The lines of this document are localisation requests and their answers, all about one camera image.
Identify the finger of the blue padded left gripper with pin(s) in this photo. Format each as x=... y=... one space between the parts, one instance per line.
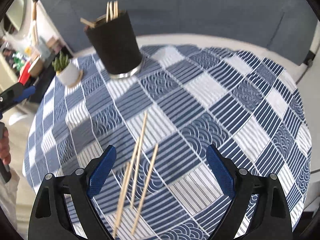
x=25 y=94

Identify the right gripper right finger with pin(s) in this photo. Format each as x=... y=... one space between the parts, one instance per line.
x=271 y=218

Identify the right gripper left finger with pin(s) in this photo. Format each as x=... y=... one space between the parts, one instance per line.
x=49 y=217

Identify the wooden chopstick two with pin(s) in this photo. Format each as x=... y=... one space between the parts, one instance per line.
x=145 y=189

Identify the wooden chopstick five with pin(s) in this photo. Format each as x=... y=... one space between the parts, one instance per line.
x=88 y=23

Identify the wooden chopstick four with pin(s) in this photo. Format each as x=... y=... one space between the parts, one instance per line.
x=101 y=19

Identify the wooden chopstick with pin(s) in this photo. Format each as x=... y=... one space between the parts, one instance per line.
x=107 y=11

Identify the wooden chopstick three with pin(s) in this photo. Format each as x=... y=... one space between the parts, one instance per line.
x=123 y=192

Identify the wooden chopstick six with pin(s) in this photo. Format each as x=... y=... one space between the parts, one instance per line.
x=111 y=10

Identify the wooden chopstick seven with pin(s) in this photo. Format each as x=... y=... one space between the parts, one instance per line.
x=116 y=10

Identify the person left hand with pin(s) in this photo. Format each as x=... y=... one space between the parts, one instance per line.
x=5 y=148

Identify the beige bowl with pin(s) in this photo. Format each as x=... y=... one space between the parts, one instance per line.
x=36 y=67

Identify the small potted succulent plant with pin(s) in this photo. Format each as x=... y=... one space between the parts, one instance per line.
x=66 y=71

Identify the black cylindrical utensil holder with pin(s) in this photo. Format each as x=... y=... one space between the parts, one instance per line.
x=116 y=45

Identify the blue white checkered tablecloth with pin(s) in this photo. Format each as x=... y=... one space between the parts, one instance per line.
x=184 y=99

